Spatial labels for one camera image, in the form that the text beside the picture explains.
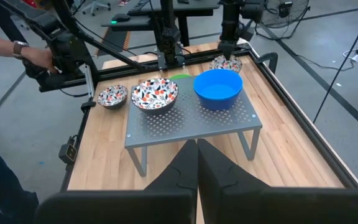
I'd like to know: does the large floral ceramic bowl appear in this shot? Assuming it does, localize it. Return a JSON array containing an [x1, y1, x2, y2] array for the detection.
[[131, 77, 180, 114]]

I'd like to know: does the black floor cable cover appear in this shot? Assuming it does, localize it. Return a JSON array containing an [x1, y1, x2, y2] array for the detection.
[[96, 27, 132, 58]]

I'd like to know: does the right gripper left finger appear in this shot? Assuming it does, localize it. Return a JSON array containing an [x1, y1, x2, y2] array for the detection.
[[34, 139, 200, 224]]

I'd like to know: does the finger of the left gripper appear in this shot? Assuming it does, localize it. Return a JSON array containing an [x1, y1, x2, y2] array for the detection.
[[228, 43, 239, 60], [218, 43, 230, 60]]

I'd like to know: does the wristwatch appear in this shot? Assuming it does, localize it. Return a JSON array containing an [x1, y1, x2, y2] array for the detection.
[[12, 40, 30, 60]]

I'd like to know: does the green plastic bowl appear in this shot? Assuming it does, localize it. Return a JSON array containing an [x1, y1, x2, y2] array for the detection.
[[168, 73, 193, 80]]

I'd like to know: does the black floor fan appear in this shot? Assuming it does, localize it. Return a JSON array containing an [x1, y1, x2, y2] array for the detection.
[[259, 0, 310, 29]]

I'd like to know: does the small floral ceramic bowl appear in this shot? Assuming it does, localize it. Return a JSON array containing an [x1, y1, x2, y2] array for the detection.
[[96, 84, 129, 110], [209, 54, 244, 75]]

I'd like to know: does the black aluminium table frame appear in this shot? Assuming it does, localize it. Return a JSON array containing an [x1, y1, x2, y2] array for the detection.
[[39, 43, 358, 191]]

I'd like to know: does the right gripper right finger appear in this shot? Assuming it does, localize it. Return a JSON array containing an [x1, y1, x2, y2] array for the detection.
[[197, 138, 358, 224]]

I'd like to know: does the small black camera box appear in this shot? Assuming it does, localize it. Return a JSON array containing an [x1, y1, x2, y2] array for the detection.
[[58, 134, 79, 166]]

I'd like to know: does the blue plastic bowl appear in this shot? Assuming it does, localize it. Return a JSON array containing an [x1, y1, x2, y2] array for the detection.
[[193, 68, 244, 111]]

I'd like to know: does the grey perforated metal shelf riser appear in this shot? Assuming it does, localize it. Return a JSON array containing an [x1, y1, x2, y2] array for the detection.
[[124, 75, 264, 178]]

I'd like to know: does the black computer mouse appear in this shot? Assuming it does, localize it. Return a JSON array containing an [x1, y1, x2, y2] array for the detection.
[[110, 12, 132, 24]]

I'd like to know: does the black frame bracket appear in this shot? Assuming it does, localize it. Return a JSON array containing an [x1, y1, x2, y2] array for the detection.
[[80, 97, 97, 113], [254, 52, 279, 75]]

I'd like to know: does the white office chair base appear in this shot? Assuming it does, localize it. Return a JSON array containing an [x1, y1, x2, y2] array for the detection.
[[81, 0, 112, 17]]

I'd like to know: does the person's hand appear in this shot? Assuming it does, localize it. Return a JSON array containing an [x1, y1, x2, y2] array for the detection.
[[21, 46, 58, 75]]

